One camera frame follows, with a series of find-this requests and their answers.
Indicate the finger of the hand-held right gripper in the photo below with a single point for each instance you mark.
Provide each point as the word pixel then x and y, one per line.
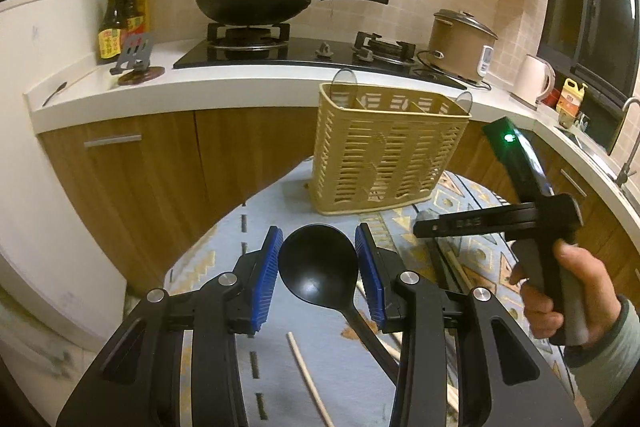
pixel 465 224

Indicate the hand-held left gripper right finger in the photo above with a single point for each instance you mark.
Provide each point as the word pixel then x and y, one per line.
pixel 370 277

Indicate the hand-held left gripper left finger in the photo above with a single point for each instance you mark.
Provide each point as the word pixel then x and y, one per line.
pixel 267 277

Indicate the black plastic ladle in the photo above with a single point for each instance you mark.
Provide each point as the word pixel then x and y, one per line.
pixel 317 262

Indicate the beige plastic utensil basket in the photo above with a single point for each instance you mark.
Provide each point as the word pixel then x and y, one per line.
pixel 380 157

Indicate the person's right forearm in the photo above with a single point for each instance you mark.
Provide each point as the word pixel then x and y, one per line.
pixel 610 357

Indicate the person's right hand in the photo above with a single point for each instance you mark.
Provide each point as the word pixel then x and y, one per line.
pixel 595 277

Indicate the black slim utensil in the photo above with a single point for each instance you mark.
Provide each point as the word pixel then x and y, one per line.
pixel 442 264

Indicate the blue patterned mat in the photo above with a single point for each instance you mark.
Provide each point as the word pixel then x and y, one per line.
pixel 320 357

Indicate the chrome faucet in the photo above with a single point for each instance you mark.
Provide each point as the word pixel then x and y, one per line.
pixel 625 147

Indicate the yellow oil bottle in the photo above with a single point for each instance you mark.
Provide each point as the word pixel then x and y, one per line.
pixel 570 99

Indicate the white electric kettle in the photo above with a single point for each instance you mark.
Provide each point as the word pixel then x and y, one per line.
pixel 530 79

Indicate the wooden kitchen cabinet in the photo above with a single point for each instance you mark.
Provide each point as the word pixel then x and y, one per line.
pixel 175 167

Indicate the brown rice cooker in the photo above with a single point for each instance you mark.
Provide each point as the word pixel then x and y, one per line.
pixel 457 44

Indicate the white kitchen countertop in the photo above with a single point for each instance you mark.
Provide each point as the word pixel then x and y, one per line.
pixel 225 82

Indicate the dark window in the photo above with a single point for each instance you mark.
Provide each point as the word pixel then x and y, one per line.
pixel 600 17

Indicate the black gas stove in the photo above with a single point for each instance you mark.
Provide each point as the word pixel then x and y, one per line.
pixel 300 54

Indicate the round wooden coaster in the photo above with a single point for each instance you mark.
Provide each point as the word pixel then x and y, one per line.
pixel 142 76

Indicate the white appliance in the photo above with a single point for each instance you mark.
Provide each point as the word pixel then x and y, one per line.
pixel 45 167

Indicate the grey metal stand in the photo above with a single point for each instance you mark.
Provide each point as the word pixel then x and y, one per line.
pixel 132 52

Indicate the black wok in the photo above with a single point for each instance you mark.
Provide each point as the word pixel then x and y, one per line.
pixel 250 7

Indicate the dark spoon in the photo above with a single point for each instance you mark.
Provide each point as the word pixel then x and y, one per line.
pixel 55 93

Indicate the dark soy sauce bottle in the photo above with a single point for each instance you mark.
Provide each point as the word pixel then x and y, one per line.
pixel 110 32

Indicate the brown sauce bottle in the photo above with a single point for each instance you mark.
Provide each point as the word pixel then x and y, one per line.
pixel 135 4

